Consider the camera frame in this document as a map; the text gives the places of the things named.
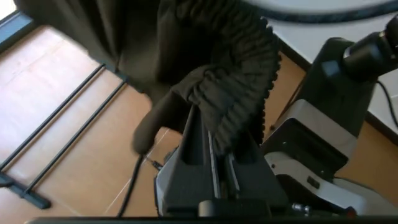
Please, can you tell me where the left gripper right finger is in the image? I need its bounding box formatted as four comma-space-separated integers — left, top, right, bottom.
226, 136, 289, 216

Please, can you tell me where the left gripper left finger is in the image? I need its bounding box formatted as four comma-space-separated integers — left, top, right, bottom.
156, 104, 221, 217

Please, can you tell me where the black garment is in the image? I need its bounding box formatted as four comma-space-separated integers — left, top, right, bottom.
132, 0, 282, 157

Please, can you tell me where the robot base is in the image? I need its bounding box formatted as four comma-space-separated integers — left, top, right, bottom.
154, 99, 398, 218

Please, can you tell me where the black clothes rack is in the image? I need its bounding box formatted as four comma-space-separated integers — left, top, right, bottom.
0, 63, 129, 210

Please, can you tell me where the window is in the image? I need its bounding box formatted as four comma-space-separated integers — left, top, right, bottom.
0, 0, 34, 52

